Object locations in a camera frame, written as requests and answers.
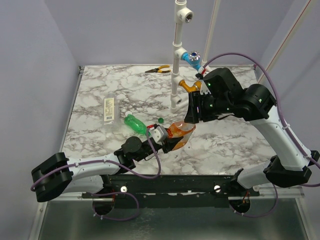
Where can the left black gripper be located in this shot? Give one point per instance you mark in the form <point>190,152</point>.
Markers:
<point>170,143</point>

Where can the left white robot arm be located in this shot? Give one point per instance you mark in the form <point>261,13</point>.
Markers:
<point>60,174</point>

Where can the blue plastic faucet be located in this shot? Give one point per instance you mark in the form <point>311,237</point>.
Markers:
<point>193,59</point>

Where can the yellow handled pliers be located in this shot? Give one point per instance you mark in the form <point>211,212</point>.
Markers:
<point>163,69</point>

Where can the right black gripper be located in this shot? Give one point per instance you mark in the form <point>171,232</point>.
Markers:
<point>194,107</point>

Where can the orange label tea bottle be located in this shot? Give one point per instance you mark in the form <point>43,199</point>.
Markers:
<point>180,129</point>

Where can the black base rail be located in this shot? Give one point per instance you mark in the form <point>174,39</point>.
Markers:
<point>167,191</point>

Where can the white PVC pipe frame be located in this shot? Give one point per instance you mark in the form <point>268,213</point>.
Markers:
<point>183,15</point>

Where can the clear square water bottle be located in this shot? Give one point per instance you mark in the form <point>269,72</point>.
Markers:
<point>111,113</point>

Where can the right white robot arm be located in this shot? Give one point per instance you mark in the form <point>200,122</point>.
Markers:
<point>256,105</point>

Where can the brass yellow faucet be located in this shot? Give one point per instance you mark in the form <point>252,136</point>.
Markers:
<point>195,87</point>

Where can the white round bottle cap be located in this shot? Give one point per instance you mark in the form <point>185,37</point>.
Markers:
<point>129,114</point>

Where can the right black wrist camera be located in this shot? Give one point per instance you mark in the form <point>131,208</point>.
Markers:
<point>220,81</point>

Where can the green plastic bottle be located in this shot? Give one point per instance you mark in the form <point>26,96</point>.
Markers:
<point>135,124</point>

